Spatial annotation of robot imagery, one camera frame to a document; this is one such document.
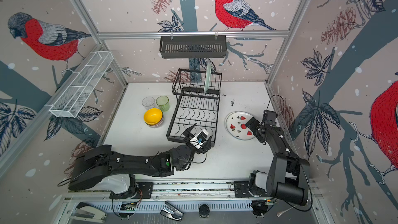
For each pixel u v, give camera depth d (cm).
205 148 67
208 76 77
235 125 95
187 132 67
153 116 94
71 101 71
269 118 70
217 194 73
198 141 60
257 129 66
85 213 69
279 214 68
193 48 107
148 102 104
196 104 104
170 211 67
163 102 103
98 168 43
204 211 60
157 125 90
